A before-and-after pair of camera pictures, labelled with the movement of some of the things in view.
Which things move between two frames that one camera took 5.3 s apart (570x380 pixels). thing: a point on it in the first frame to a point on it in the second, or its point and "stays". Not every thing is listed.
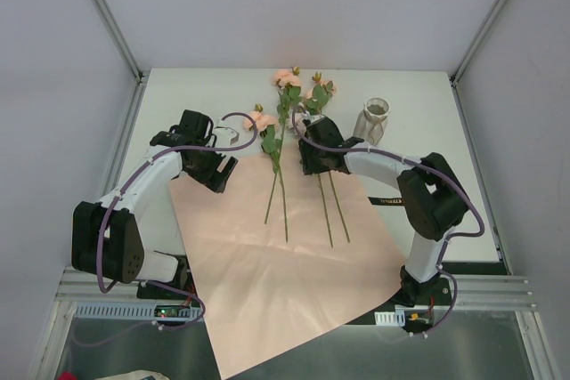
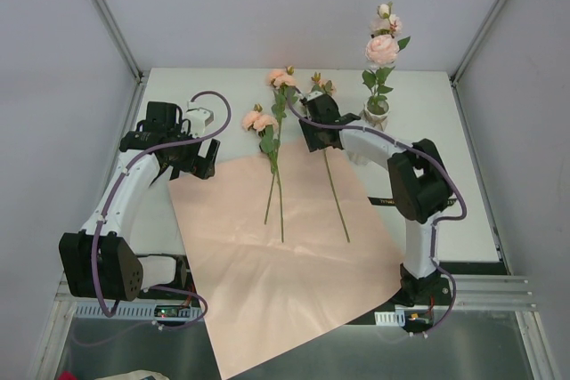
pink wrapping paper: x=280 y=257 stays
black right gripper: x=314 y=159 to x=316 y=132
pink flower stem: x=265 y=123 stays
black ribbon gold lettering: x=386 y=200 stays
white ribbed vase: x=370 y=123 stays
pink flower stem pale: x=316 y=102 to x=381 y=52
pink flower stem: x=316 y=101 stays
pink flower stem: x=289 y=94 to x=276 y=167
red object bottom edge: x=67 y=375 stays
